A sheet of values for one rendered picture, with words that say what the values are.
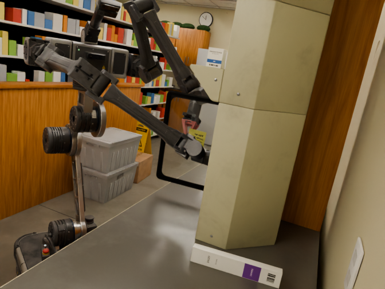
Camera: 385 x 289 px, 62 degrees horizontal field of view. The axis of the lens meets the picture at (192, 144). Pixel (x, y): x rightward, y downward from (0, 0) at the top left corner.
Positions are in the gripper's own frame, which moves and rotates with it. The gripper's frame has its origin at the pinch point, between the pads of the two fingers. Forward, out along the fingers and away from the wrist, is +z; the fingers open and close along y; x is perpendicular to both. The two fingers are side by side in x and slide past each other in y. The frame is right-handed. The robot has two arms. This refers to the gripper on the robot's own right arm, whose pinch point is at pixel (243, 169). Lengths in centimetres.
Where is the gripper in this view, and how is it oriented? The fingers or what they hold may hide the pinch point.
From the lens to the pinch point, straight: 117.0
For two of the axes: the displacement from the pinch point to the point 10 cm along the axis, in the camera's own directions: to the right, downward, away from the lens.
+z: 9.1, 2.9, -3.0
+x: -2.2, 9.5, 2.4
